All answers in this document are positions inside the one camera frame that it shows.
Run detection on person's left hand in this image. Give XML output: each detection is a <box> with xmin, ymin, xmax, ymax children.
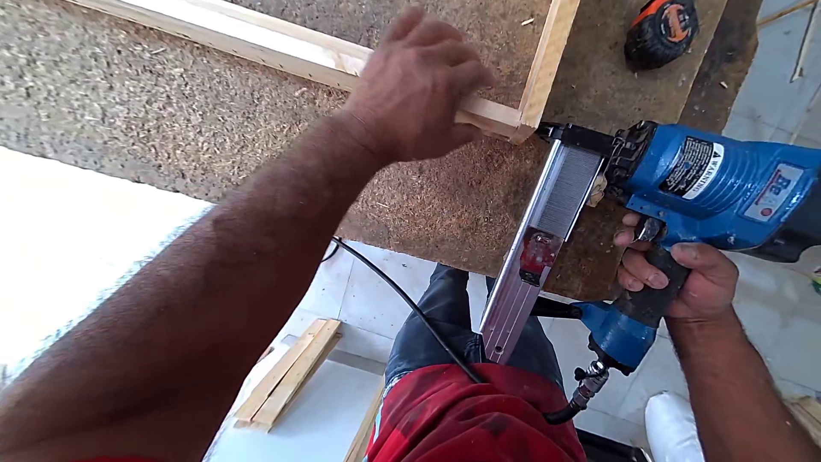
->
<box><xmin>343</xmin><ymin>6</ymin><xmax>494</xmax><ymax>165</ymax></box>

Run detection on person's right hand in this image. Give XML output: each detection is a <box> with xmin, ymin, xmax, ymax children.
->
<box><xmin>614</xmin><ymin>213</ymin><xmax>740</xmax><ymax>322</ymax></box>

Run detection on blue pneumatic staple gun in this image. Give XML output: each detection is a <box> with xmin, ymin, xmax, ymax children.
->
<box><xmin>480</xmin><ymin>121</ymin><xmax>821</xmax><ymax>412</ymax></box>

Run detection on light wooden frame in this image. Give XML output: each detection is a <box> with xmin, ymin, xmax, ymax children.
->
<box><xmin>64</xmin><ymin>0</ymin><xmax>581</xmax><ymax>145</ymax></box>

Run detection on person's right forearm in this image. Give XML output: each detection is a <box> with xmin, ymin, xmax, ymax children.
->
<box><xmin>665</xmin><ymin>308</ymin><xmax>821</xmax><ymax>462</ymax></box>

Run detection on person's left forearm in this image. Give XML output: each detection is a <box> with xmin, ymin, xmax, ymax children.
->
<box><xmin>0</xmin><ymin>109</ymin><xmax>393</xmax><ymax>462</ymax></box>

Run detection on white sack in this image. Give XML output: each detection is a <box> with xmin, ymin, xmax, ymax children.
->
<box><xmin>644</xmin><ymin>391</ymin><xmax>705</xmax><ymax>462</ymax></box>

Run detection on person's legs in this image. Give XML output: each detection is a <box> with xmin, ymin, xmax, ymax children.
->
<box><xmin>384</xmin><ymin>263</ymin><xmax>567</xmax><ymax>394</ymax></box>

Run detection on black orange tape measure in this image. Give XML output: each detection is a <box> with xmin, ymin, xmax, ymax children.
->
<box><xmin>624</xmin><ymin>0</ymin><xmax>700</xmax><ymax>72</ymax></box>

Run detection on person's body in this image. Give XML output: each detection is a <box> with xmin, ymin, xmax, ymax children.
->
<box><xmin>366</xmin><ymin>362</ymin><xmax>588</xmax><ymax>462</ymax></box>

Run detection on thin wooden stick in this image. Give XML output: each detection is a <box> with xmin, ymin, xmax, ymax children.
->
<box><xmin>757</xmin><ymin>0</ymin><xmax>818</xmax><ymax>28</ymax></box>

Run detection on light wooden plank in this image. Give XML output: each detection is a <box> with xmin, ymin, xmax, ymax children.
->
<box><xmin>235</xmin><ymin>319</ymin><xmax>328</xmax><ymax>429</ymax></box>
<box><xmin>251</xmin><ymin>320</ymin><xmax>343</xmax><ymax>433</ymax></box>
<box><xmin>343</xmin><ymin>377</ymin><xmax>386</xmax><ymax>462</ymax></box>

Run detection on white board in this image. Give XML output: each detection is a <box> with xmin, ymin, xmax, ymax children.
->
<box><xmin>203</xmin><ymin>334</ymin><xmax>386</xmax><ymax>462</ymax></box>

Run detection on black air hose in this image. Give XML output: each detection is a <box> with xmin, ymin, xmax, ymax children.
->
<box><xmin>322</xmin><ymin>237</ymin><xmax>583</xmax><ymax>426</ymax></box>

